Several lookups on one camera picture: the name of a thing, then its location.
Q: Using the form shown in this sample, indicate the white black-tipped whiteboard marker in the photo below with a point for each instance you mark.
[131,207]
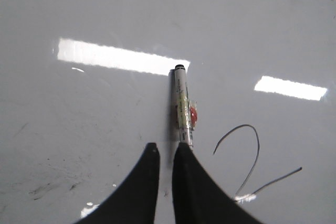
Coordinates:
[184,122]

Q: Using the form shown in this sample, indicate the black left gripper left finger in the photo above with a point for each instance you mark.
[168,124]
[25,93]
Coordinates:
[134,201]

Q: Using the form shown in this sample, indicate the red magnet taped to marker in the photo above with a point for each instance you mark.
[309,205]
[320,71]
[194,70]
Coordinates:
[193,112]

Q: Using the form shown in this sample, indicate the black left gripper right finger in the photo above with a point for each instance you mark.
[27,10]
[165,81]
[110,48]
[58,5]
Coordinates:
[197,198]

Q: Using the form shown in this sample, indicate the white whiteboard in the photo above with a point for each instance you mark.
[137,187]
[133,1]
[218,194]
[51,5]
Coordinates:
[86,84]

